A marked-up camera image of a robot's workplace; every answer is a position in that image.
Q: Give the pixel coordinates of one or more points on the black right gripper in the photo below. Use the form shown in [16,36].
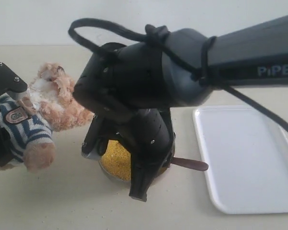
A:
[148,136]

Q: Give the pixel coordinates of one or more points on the teddy bear striped sweater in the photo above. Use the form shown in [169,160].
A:
[48,106]

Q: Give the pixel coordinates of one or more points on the dark wooden spoon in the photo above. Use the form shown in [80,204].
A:
[190,164]

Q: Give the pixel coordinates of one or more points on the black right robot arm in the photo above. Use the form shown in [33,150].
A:
[132,81]

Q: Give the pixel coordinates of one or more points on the metal bowl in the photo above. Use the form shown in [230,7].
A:
[110,176]

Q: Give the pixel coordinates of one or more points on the yellow millet grains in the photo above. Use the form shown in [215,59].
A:
[116,163]

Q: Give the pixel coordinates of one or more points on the white rectangular tray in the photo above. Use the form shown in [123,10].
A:
[247,155]

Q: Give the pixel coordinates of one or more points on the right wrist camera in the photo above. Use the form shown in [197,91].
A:
[96,140]

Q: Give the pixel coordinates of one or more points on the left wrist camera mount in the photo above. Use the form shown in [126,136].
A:
[11,83]

